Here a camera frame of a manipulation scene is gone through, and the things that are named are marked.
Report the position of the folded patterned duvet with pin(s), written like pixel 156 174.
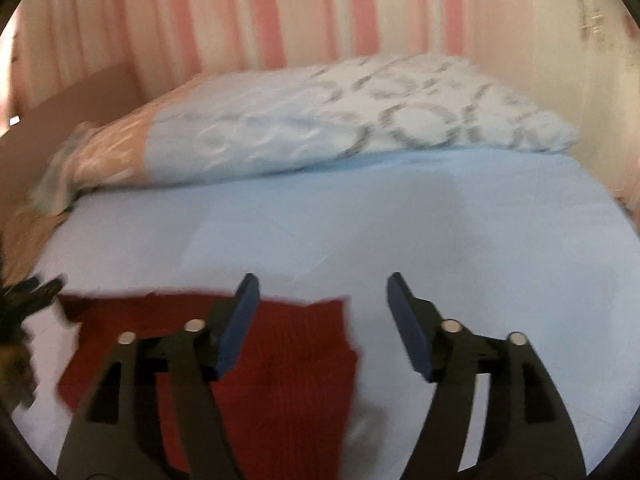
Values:
pixel 280 125

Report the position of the bed with blue sheet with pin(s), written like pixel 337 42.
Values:
pixel 400 220

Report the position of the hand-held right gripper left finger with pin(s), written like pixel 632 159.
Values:
pixel 240 325

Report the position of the white wardrobe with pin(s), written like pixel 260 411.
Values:
pixel 575 60

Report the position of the plaid pillow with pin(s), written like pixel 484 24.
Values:
pixel 52 185

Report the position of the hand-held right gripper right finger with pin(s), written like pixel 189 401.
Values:
pixel 410 330

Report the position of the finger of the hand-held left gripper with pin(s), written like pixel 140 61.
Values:
pixel 35 292

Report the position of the pink headboard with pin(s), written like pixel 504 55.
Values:
pixel 75 105

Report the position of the red knitted sweater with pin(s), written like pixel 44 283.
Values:
pixel 290 360

